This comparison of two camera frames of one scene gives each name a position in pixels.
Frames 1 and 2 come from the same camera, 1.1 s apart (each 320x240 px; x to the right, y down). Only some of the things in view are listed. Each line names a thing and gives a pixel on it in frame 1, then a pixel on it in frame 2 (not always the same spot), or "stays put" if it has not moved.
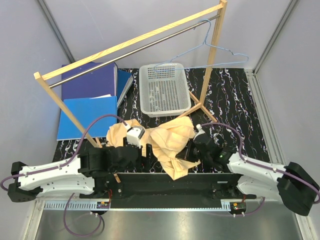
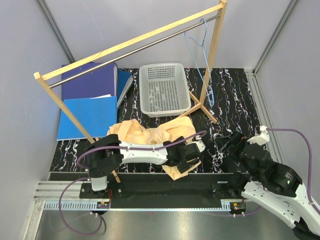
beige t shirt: [166, 139] stays put
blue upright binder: [125, 79] stays put
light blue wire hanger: [155, 68] to [203, 46]
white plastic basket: [164, 89] stays put
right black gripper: [183, 154] to [237, 139]
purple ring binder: [100, 83] stays put
